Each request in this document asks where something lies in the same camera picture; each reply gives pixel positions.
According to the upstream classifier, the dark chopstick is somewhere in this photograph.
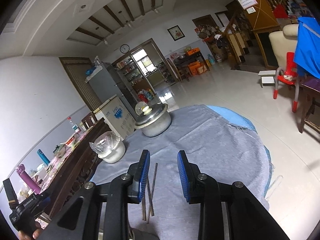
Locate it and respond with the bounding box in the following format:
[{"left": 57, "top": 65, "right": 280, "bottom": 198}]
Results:
[
  {"left": 141, "top": 197, "right": 146, "bottom": 221},
  {"left": 146, "top": 163, "right": 158, "bottom": 224}
]

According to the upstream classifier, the person's left hand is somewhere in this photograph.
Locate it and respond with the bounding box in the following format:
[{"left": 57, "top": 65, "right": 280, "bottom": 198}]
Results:
[{"left": 17, "top": 221, "right": 43, "bottom": 240}]

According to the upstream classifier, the white bowl with plastic bag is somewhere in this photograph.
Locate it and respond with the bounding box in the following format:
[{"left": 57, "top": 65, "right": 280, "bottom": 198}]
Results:
[{"left": 89, "top": 131, "right": 126, "bottom": 164}]

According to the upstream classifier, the grey table cloth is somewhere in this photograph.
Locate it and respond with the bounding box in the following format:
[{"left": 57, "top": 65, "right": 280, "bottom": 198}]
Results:
[{"left": 92, "top": 105, "right": 271, "bottom": 239}]

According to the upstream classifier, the purple water bottle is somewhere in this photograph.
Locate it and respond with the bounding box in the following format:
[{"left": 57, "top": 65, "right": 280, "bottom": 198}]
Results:
[{"left": 16, "top": 164, "right": 41, "bottom": 194}]

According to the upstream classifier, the white chest freezer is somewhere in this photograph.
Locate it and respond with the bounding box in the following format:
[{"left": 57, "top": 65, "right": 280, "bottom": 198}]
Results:
[{"left": 93, "top": 95, "right": 136, "bottom": 140}]

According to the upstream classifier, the aluminium pot with lid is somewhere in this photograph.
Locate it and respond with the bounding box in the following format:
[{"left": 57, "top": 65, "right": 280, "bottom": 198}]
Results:
[{"left": 135, "top": 103, "right": 172, "bottom": 138}]

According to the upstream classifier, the dark carved wooden sideboard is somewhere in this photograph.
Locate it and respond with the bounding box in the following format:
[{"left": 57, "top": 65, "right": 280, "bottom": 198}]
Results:
[{"left": 41, "top": 118, "right": 111, "bottom": 218}]

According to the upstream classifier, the blue thermos bottle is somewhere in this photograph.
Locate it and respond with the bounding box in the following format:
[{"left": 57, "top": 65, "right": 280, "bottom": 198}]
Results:
[{"left": 37, "top": 149, "right": 50, "bottom": 166}]

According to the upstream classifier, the small white fan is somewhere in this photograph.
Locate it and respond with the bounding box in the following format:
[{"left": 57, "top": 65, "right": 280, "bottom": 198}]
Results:
[{"left": 135, "top": 101, "right": 148, "bottom": 116}]

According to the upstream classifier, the red patterned bowl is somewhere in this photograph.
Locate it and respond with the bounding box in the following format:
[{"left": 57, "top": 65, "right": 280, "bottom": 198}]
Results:
[{"left": 65, "top": 136, "right": 76, "bottom": 147}]

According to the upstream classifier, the clear plastic water bottle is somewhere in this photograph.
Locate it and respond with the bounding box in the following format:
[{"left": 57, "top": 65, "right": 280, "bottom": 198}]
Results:
[{"left": 67, "top": 116, "right": 82, "bottom": 135}]

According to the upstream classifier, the glass lidded bowl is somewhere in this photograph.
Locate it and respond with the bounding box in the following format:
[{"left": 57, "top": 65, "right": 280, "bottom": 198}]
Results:
[{"left": 53, "top": 143, "right": 66, "bottom": 158}]

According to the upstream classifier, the grey refrigerator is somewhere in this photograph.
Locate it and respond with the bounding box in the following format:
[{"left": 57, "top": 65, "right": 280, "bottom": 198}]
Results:
[{"left": 85, "top": 62, "right": 138, "bottom": 119}]

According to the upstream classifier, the dark wooden side table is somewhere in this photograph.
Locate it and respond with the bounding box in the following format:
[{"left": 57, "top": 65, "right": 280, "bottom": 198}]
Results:
[{"left": 174, "top": 51, "right": 210, "bottom": 81}]

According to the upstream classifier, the small white step stool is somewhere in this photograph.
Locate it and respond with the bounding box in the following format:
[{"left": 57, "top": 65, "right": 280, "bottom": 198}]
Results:
[{"left": 258, "top": 70, "right": 276, "bottom": 88}]

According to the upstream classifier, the red child chair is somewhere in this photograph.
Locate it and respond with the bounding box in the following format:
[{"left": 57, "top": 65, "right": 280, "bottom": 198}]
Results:
[{"left": 273, "top": 51, "right": 299, "bottom": 113}]

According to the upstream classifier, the cream armchair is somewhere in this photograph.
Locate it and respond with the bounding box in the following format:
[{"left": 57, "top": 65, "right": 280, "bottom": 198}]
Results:
[{"left": 269, "top": 24, "right": 298, "bottom": 67}]

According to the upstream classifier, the blue jacket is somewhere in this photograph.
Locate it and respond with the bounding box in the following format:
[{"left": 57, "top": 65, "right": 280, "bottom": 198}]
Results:
[{"left": 294, "top": 17, "right": 320, "bottom": 79}]

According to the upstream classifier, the round wall clock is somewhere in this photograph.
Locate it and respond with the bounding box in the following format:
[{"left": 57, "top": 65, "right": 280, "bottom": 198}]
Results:
[{"left": 119, "top": 44, "right": 130, "bottom": 54}]

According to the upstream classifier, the framed wall picture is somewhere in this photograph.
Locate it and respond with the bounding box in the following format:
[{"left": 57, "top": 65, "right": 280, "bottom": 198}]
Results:
[{"left": 167, "top": 25, "right": 185, "bottom": 41}]

